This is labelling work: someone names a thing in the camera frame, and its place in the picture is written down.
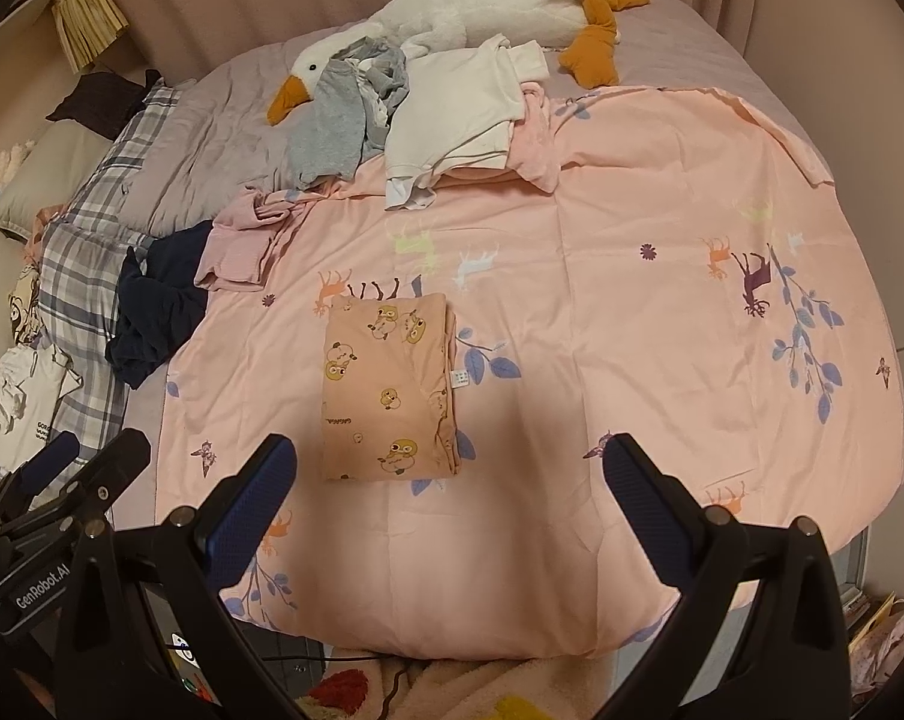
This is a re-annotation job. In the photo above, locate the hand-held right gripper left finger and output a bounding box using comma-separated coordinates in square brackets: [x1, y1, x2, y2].
[53, 433, 299, 720]

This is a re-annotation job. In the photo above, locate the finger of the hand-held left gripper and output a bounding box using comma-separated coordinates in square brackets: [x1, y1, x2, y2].
[0, 427, 153, 565]
[0, 431, 82, 535]

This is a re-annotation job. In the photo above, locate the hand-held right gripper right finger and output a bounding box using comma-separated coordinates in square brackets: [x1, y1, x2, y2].
[603, 433, 852, 720]

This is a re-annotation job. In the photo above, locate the orange duck-print baby top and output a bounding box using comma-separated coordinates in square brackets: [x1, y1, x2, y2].
[322, 292, 460, 482]

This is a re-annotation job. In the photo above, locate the white printed shirt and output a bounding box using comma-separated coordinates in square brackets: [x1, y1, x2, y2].
[0, 345, 85, 477]

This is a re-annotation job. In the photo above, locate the cream cartoon-print cloth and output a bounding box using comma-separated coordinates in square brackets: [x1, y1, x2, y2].
[5, 262, 48, 350]

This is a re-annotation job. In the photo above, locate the navy garment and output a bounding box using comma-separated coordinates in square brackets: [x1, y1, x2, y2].
[105, 221, 217, 389]

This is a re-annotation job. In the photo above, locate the blue plaid quilt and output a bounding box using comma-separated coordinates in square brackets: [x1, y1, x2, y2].
[0, 82, 179, 481]

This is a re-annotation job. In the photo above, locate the pink animal-print blanket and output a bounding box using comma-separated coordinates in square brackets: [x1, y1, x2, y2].
[154, 84, 904, 661]

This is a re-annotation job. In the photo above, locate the small pink cloth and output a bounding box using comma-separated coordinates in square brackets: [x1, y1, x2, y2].
[24, 206, 70, 256]

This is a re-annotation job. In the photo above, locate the pink garment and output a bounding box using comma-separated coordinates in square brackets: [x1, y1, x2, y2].
[194, 187, 325, 293]
[507, 82, 573, 192]

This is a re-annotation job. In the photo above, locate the cream fluffy patterned rug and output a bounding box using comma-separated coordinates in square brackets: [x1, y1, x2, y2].
[294, 656, 618, 720]

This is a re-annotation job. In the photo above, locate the stack of papers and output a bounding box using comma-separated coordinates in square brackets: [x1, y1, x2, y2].
[845, 589, 904, 706]

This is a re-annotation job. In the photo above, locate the beige pillow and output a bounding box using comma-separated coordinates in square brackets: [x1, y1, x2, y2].
[0, 120, 115, 230]

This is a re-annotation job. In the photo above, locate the cream plush toy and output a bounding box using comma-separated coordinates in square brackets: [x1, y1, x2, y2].
[0, 141, 37, 181]

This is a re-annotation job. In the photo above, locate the dark brown cloth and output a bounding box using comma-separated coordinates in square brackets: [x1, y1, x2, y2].
[47, 70, 164, 142]

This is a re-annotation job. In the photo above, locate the grey garment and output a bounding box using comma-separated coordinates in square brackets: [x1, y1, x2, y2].
[285, 41, 412, 188]

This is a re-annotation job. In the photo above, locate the yellow pleated fabric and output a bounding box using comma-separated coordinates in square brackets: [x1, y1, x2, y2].
[50, 0, 130, 68]

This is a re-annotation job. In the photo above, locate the white garment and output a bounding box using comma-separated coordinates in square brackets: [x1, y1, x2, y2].
[383, 34, 550, 211]

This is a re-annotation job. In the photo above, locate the white goose plush toy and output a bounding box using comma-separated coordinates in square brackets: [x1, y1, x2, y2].
[266, 0, 651, 127]

